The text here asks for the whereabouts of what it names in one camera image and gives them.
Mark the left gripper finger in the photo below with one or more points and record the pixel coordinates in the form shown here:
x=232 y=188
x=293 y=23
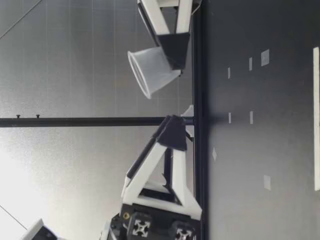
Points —
x=175 y=135

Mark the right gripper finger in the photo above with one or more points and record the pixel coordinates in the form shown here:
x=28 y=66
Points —
x=147 y=17
x=175 y=50

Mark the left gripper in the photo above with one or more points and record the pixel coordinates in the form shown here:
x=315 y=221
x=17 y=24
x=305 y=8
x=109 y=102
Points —
x=160 y=222

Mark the clear plastic cup with lid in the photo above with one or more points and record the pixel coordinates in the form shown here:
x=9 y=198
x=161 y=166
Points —
x=150 y=72

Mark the black frame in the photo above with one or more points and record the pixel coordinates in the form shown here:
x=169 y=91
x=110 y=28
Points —
x=75 y=121

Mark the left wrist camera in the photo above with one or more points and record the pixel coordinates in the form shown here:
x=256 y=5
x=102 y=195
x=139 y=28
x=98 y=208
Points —
x=40 y=231

